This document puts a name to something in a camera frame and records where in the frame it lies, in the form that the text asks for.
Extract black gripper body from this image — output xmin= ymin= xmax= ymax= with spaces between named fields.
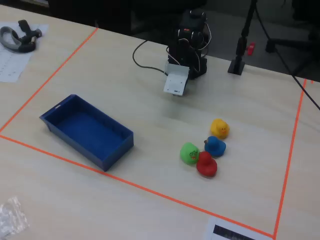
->
xmin=167 ymin=39 xmax=195 ymax=68

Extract blue rubber duck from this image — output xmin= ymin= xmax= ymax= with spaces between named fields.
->
xmin=203 ymin=136 xmax=227 ymax=158

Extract yellow rubber duck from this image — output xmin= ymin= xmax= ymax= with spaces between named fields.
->
xmin=209 ymin=118 xmax=231 ymax=140

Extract green rubber duck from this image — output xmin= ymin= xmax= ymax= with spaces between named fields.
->
xmin=179 ymin=142 xmax=201 ymax=166

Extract red rubber duck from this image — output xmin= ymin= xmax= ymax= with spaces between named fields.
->
xmin=196 ymin=151 xmax=218 ymax=178

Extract blue plastic box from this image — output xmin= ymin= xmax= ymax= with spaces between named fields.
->
xmin=39 ymin=93 xmax=135 ymax=173

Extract red clamp knob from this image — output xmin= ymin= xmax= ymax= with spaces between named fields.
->
xmin=246 ymin=42 xmax=257 ymax=56

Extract black office chair base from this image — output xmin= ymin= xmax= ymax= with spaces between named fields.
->
xmin=264 ymin=24 xmax=320 ymax=76

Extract orange tape strip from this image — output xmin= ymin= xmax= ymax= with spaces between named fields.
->
xmin=273 ymin=78 xmax=308 ymax=239
xmin=0 ymin=134 xmax=276 ymax=238
xmin=0 ymin=27 xmax=99 ymax=134

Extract black grey hand clamp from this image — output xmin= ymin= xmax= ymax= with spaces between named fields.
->
xmin=0 ymin=19 xmax=43 ymax=54

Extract white printed paper sheet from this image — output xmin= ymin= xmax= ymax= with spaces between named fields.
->
xmin=0 ymin=21 xmax=50 ymax=83

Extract paper with black print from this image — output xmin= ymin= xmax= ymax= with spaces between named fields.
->
xmin=202 ymin=216 xmax=275 ymax=240

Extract clear plastic bag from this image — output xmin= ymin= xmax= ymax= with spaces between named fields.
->
xmin=0 ymin=196 xmax=31 ymax=240

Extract white gripper camera mount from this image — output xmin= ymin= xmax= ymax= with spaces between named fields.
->
xmin=163 ymin=62 xmax=190 ymax=97

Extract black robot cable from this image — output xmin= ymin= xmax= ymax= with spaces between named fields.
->
xmin=132 ymin=39 xmax=169 ymax=76

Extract black camera stand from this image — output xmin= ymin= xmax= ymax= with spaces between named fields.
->
xmin=227 ymin=0 xmax=259 ymax=76

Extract thin black stand cable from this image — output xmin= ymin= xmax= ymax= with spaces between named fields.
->
xmin=254 ymin=0 xmax=320 ymax=111

